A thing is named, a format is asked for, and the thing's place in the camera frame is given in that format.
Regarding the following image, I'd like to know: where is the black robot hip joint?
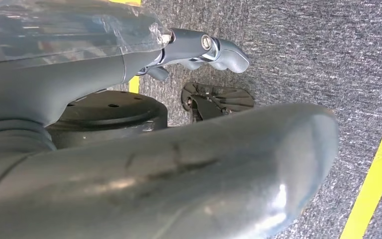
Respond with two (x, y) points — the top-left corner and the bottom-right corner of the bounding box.
(46, 90), (169, 150)

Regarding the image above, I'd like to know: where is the yellow floor tape line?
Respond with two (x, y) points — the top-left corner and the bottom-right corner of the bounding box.
(340, 94), (382, 239)
(108, 0), (142, 94)

